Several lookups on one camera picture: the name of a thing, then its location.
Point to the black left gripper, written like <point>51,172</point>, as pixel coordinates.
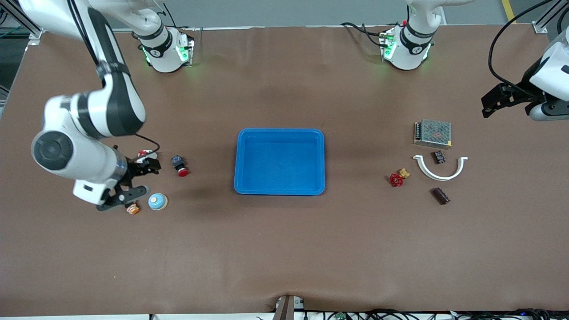
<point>522,87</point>

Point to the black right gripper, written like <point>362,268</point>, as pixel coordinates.
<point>132,168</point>

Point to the clear glass dome paperweight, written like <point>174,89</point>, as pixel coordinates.
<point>158,202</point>

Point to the dark brown cylindrical capacitor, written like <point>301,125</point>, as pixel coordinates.
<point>440,196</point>
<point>439,157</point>

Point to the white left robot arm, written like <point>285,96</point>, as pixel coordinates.
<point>406,53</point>

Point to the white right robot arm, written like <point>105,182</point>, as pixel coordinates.
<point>58,151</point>

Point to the red yellow emergency stop button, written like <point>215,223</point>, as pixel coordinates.
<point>132,209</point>

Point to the red mushroom push button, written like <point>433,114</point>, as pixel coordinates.
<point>179,164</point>

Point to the metal mesh power supply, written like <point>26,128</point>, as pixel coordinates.
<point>433,133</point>

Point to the blue plastic tray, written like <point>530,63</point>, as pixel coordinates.
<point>280,164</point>

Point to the brown table cover mat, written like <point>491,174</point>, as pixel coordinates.
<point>284,249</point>

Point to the white circuit breaker red switch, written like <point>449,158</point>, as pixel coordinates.
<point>143,154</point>

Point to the aluminium frame profile with bracket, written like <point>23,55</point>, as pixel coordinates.
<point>33,42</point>
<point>540,27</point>

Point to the grey camera stand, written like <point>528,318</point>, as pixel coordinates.
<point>286,309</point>

